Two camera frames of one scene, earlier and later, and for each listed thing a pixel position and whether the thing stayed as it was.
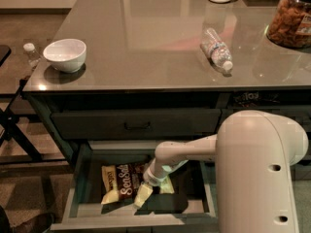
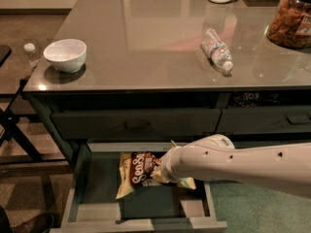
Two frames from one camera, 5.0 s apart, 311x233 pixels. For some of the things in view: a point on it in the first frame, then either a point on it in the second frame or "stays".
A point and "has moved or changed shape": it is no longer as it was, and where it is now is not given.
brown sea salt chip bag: [123, 180] has moved or changed shape
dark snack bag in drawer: [250, 99] stays
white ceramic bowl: [67, 55] stays
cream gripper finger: [143, 194] to [158, 176]
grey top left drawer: [136, 123] stays
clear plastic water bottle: [217, 49] stays
